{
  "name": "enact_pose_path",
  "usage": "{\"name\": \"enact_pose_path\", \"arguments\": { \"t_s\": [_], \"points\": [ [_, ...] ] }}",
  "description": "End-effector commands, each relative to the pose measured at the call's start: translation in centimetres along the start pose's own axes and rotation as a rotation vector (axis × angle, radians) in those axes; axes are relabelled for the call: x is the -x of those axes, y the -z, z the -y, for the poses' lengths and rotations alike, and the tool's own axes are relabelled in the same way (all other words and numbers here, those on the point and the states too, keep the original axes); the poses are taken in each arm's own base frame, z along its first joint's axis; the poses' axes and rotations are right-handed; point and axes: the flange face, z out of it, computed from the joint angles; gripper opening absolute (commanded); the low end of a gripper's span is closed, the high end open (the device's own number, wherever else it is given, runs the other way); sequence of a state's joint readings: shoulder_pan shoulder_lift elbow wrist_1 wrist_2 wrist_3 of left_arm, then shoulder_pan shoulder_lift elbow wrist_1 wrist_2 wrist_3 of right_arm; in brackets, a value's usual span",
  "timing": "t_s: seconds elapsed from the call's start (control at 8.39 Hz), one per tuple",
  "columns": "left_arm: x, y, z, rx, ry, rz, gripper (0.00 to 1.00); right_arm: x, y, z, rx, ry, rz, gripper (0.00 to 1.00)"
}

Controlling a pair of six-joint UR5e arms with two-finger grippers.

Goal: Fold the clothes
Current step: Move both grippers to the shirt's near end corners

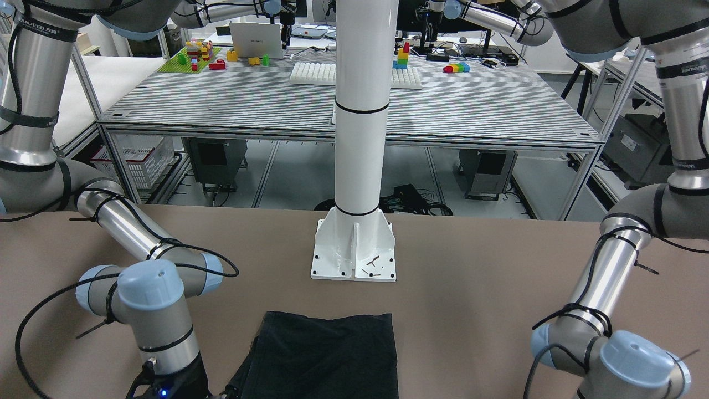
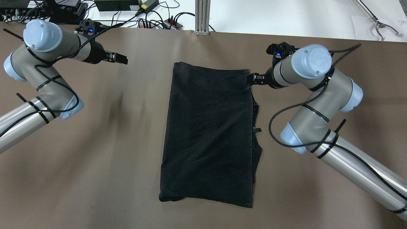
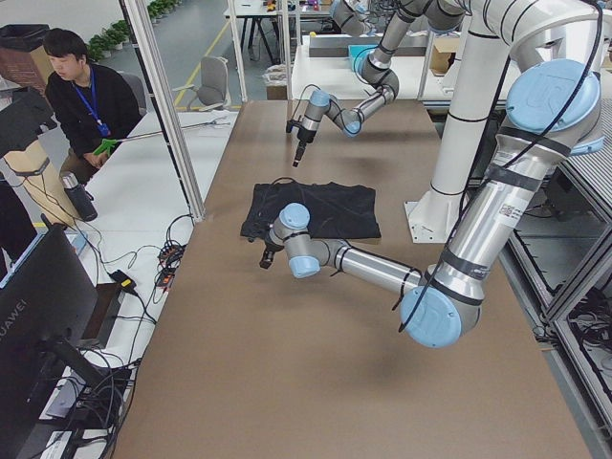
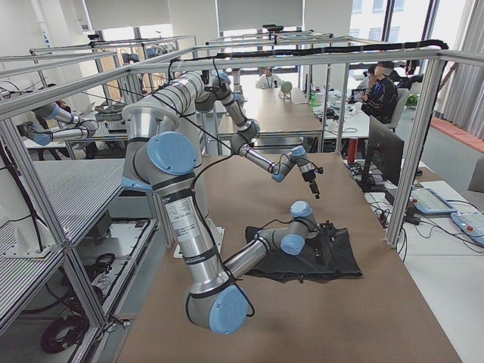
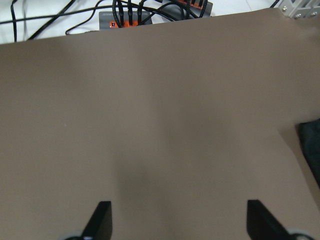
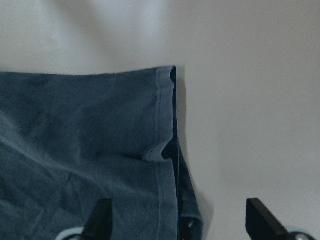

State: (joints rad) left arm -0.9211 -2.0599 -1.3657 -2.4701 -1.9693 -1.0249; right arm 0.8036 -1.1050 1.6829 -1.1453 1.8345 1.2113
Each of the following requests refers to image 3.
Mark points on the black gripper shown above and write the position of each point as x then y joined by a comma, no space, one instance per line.
268,254
302,137

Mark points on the black t-shirt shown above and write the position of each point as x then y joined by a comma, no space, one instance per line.
336,211

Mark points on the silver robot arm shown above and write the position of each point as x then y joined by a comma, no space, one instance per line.
444,303
373,68

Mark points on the far orange USB hub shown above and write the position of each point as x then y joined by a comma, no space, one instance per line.
171,254

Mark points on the orange usb hub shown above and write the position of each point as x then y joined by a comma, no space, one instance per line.
165,278
171,254

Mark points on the near orange USB hub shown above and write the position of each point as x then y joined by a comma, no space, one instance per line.
165,278

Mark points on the grey office chair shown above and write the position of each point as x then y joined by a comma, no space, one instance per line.
213,92

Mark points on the blue plastic bin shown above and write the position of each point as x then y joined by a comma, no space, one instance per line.
357,55

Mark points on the black power adapter yellow label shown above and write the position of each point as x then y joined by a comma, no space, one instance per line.
126,282

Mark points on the dark grey water bottle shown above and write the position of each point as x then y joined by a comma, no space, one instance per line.
79,197

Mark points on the seated man in black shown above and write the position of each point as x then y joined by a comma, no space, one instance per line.
91,102

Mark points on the black Huawei monitor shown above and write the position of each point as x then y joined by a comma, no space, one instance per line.
45,308

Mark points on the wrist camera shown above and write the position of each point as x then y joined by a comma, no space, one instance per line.
292,124

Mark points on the aluminium frame post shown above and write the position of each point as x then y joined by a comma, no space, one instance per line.
142,36

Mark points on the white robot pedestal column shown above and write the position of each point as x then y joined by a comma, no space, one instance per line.
557,47

